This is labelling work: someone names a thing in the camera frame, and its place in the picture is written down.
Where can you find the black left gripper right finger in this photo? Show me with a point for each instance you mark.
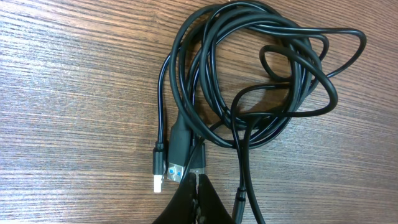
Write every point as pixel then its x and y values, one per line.
pixel 210 208

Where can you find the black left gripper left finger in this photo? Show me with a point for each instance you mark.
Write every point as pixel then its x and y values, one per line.
pixel 182 207

